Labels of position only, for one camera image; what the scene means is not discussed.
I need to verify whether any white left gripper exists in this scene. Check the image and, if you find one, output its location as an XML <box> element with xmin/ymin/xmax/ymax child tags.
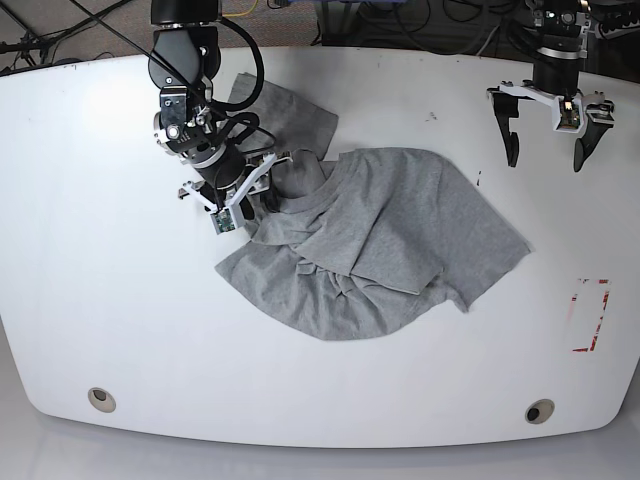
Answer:
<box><xmin>488</xmin><ymin>82</ymin><xmax>615</xmax><ymax>173</ymax></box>

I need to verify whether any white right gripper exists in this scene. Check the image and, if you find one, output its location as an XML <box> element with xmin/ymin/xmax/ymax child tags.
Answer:
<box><xmin>178</xmin><ymin>149</ymin><xmax>293</xmax><ymax>228</ymax></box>

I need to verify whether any grey T-shirt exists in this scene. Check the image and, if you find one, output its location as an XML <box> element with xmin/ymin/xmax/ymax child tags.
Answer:
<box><xmin>216</xmin><ymin>83</ymin><xmax>530</xmax><ymax>341</ymax></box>

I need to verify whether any white power strip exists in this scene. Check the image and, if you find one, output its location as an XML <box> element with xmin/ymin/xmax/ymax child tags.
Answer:
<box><xmin>595</xmin><ymin>10</ymin><xmax>639</xmax><ymax>40</ymax></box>

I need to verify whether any red tape rectangle marking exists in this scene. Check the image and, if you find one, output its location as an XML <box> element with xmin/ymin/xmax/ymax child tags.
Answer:
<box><xmin>566</xmin><ymin>278</ymin><xmax>611</xmax><ymax>353</ymax></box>

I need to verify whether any black tripod stand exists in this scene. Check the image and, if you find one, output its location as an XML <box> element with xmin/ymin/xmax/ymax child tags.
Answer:
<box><xmin>0</xmin><ymin>0</ymin><xmax>132</xmax><ymax>76</ymax></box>

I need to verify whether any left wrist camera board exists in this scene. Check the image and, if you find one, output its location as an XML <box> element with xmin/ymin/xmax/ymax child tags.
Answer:
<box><xmin>556</xmin><ymin>99</ymin><xmax>582</xmax><ymax>132</ymax></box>

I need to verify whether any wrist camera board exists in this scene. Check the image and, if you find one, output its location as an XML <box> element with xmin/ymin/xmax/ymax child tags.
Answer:
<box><xmin>556</xmin><ymin>99</ymin><xmax>582</xmax><ymax>132</ymax></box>
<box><xmin>211</xmin><ymin>209</ymin><xmax>236</xmax><ymax>234</ymax></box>

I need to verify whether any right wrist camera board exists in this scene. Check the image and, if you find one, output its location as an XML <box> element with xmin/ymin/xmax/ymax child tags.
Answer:
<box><xmin>211</xmin><ymin>209</ymin><xmax>236</xmax><ymax>234</ymax></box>

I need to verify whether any left table cable grommet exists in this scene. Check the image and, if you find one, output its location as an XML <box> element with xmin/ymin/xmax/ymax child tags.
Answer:
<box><xmin>88</xmin><ymin>388</ymin><xmax>116</xmax><ymax>414</ymax></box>

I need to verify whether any table cable grommet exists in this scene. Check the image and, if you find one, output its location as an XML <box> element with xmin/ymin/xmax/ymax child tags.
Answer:
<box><xmin>88</xmin><ymin>388</ymin><xmax>116</xmax><ymax>414</ymax></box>
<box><xmin>525</xmin><ymin>399</ymin><xmax>555</xmax><ymax>425</ymax></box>

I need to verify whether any right table cable grommet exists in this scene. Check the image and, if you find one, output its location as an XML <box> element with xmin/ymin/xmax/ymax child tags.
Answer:
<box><xmin>525</xmin><ymin>399</ymin><xmax>555</xmax><ymax>425</ymax></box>

